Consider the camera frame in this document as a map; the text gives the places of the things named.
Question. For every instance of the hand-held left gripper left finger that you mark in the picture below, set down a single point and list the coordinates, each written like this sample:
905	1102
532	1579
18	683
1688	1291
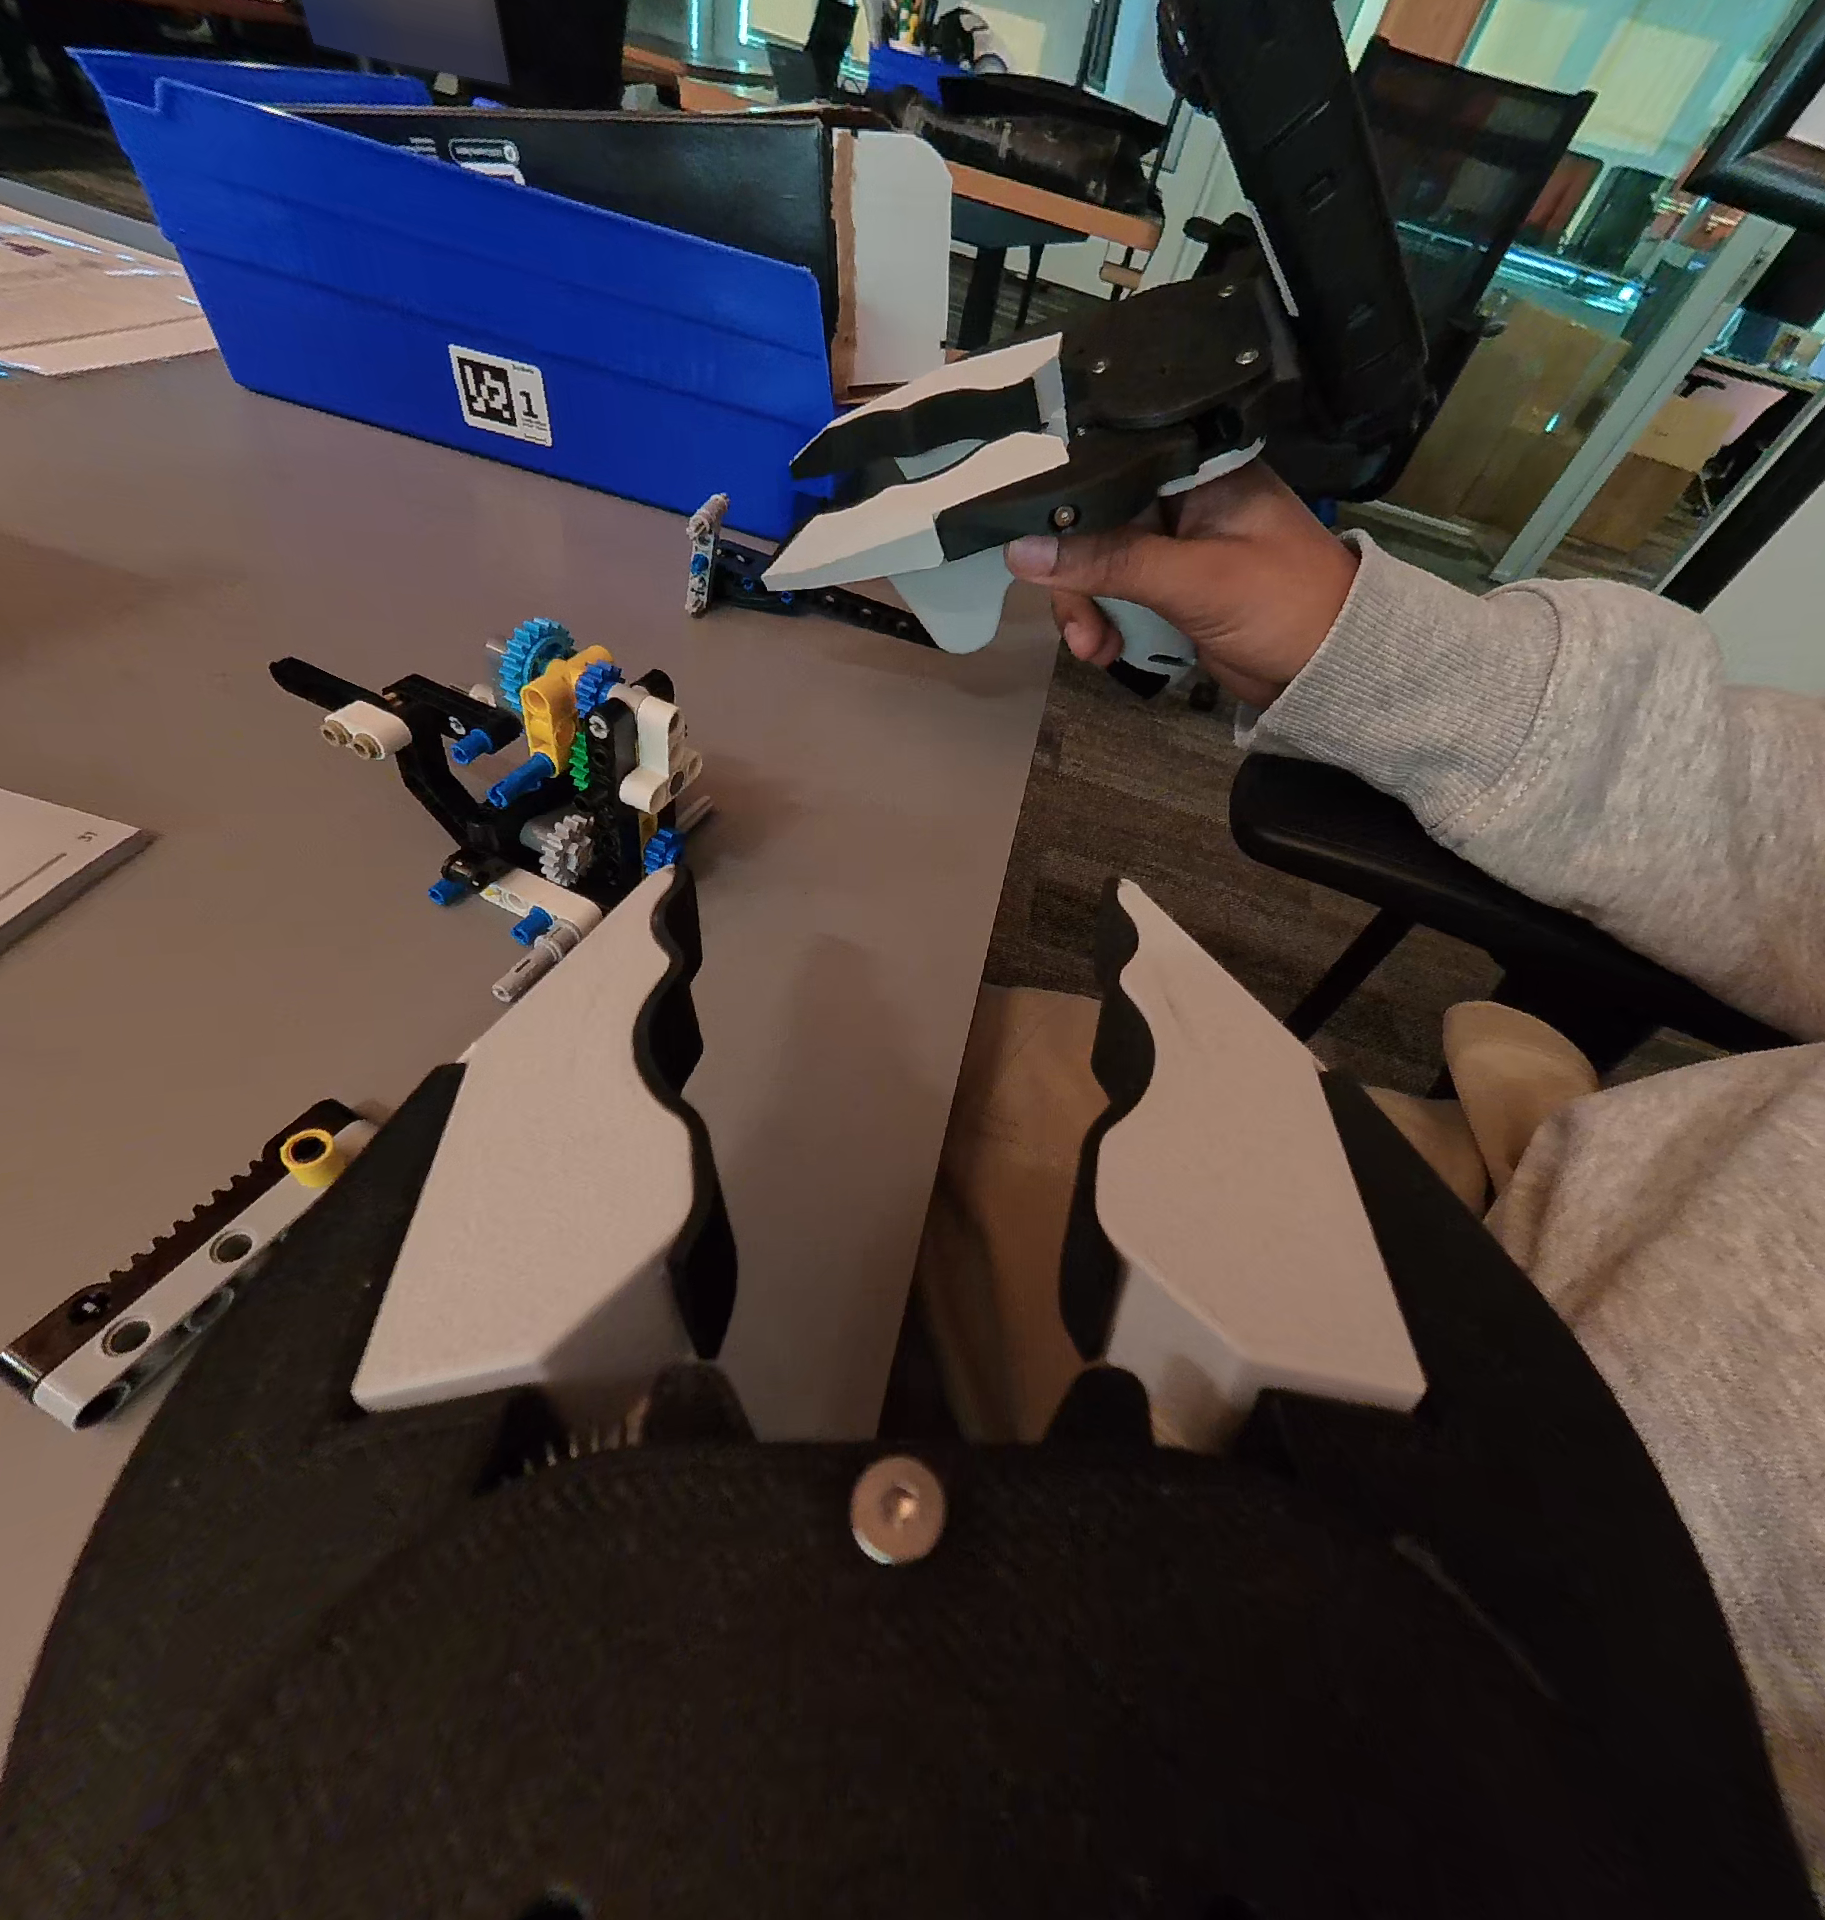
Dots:
553	1187

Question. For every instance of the black bag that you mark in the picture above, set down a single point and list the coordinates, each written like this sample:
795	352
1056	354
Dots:
1032	133

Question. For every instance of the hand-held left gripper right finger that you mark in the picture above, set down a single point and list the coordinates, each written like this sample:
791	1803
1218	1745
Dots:
1257	1200

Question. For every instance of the black lego beam grey piece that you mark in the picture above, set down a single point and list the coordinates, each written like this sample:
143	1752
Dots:
835	598

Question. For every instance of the blue desk container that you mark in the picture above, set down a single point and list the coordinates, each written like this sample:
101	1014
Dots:
913	71

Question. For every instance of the multicoloured lego gear assembly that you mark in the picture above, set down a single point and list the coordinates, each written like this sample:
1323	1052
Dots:
553	721

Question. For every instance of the blue plastic bin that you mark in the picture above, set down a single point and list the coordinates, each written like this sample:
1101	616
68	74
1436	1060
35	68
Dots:
116	90
403	298

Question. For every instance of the black white lego rack beam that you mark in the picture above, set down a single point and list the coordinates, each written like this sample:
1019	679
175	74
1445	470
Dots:
177	1277

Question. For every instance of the brown cardboard box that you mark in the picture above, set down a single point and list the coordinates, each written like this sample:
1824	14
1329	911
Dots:
1646	477
1514	405

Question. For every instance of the person's beige pants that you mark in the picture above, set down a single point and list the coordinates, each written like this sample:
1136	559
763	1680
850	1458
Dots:
1004	1170

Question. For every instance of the person's grey sweatshirt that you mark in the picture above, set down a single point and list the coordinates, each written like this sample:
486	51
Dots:
1725	1426

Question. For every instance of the pen cup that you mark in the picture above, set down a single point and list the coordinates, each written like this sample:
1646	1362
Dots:
897	24

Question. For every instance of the black cardboard box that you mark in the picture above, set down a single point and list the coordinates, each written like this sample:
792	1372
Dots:
673	182

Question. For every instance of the black computer monitor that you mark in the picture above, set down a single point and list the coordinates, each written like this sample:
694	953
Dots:
403	37

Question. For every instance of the person's right hand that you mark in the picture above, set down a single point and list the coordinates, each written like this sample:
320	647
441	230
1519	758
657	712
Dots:
1243	585

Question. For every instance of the white paper sheets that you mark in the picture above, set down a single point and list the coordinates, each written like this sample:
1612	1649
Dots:
56	298

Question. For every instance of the person's right forearm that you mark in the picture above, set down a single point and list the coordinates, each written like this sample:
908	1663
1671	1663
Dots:
1573	750

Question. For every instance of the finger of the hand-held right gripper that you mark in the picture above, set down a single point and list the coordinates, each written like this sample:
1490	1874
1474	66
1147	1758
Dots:
867	532
957	387

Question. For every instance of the wooden office desk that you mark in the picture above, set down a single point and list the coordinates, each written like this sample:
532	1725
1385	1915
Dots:
1046	201

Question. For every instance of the lego instruction booklet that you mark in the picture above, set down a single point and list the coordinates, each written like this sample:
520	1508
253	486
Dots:
26	868

